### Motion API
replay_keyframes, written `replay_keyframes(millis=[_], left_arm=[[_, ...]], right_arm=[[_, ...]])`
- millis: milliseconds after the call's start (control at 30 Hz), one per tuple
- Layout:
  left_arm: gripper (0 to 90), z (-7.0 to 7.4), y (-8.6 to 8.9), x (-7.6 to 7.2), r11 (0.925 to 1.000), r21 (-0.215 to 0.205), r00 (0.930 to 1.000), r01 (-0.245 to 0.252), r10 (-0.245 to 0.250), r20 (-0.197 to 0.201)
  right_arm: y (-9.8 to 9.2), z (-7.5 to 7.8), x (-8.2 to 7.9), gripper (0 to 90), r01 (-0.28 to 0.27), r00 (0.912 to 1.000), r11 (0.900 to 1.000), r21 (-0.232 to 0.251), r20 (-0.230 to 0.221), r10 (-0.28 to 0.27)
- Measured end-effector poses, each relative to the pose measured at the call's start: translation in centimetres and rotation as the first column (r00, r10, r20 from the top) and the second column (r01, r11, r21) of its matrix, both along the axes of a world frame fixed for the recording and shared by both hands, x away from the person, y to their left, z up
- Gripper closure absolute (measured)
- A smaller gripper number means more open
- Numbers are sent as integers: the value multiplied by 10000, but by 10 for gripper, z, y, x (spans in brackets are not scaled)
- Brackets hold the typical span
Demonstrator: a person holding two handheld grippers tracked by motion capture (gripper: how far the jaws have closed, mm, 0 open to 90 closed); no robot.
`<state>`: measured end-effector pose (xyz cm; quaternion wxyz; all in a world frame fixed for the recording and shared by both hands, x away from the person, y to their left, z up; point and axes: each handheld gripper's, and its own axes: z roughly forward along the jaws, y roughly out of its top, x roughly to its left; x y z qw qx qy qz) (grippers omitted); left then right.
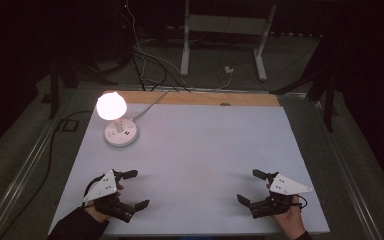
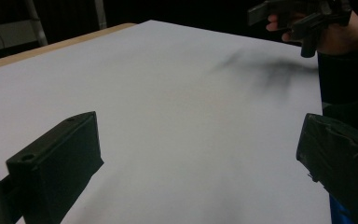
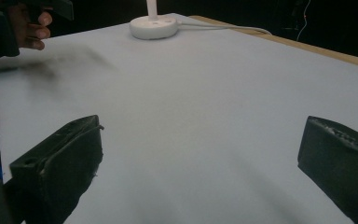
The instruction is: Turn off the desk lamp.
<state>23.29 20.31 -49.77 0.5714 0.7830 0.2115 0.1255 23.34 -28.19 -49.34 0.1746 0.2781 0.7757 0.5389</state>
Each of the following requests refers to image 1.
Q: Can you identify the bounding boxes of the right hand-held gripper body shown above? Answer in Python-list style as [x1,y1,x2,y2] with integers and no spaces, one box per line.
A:
[249,172,314,220]

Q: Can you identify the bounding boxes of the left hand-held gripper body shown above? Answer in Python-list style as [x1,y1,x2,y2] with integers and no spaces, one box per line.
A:
[82,169,137,224]

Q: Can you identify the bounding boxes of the white table lamp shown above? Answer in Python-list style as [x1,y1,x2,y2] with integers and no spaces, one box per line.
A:
[95,91,139,148]

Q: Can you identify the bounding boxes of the person's left hand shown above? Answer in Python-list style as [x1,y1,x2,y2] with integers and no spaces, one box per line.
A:
[92,181,125,224]

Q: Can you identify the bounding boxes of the person's right hand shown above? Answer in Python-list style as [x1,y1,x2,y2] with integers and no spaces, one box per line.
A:
[265,182,307,240]

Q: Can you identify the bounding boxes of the white table mat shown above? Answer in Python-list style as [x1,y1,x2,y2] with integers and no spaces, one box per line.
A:
[48,103,331,236]

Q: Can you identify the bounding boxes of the black stand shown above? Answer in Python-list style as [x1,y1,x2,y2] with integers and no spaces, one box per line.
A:
[48,56,81,120]
[269,49,339,133]

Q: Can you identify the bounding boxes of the white metal stand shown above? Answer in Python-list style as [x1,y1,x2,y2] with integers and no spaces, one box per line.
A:
[179,0,278,82]

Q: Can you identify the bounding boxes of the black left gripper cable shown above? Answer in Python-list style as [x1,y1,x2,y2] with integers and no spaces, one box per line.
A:
[83,174,106,208]

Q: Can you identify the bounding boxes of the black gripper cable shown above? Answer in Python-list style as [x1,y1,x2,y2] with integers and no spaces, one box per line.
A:
[83,174,106,208]
[293,194,309,211]

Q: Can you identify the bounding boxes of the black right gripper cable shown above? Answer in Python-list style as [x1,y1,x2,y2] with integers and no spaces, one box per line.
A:
[293,194,309,211]

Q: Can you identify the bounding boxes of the long black floor cable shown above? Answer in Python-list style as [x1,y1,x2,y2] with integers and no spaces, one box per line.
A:
[0,110,94,240]

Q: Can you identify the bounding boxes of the metal floor rail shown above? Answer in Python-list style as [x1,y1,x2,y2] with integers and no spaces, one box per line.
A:
[0,96,78,240]
[313,99,384,240]

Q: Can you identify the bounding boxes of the grey lamp cable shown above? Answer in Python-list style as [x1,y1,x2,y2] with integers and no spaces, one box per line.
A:
[131,90,170,123]

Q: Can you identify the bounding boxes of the black square frame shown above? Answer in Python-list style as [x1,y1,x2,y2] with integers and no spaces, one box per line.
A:
[61,119,79,132]

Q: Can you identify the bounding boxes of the white plug cable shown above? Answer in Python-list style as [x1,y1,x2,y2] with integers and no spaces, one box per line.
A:
[213,71,233,91]

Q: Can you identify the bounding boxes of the black floor cable bundle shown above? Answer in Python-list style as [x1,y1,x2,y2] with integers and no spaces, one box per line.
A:
[131,49,191,93]

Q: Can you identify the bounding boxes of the long white cable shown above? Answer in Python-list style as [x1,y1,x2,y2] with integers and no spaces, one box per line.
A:
[125,0,189,88]

